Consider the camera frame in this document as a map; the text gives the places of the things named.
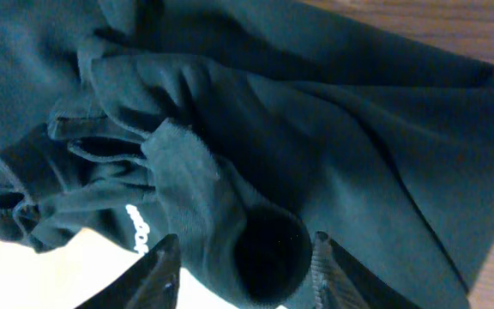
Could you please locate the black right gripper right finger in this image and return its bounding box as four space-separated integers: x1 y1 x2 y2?
310 231 419 309

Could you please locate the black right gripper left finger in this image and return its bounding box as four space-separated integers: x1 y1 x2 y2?
77 234 181 309

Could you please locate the black t-shirt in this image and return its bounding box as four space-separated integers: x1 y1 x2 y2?
0 0 494 308

